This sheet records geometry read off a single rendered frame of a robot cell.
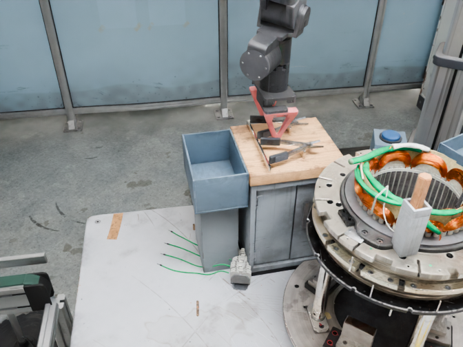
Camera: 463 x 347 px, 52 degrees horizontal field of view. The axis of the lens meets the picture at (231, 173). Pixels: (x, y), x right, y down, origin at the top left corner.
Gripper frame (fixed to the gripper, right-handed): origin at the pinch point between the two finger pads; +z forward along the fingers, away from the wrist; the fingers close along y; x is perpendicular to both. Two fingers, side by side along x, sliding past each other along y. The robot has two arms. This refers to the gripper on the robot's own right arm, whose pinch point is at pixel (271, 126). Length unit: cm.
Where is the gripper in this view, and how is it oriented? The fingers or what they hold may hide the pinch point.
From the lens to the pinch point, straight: 100.5
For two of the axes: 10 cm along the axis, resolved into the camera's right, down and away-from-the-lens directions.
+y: 2.2, 5.7, -7.9
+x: 9.8, -1.2, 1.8
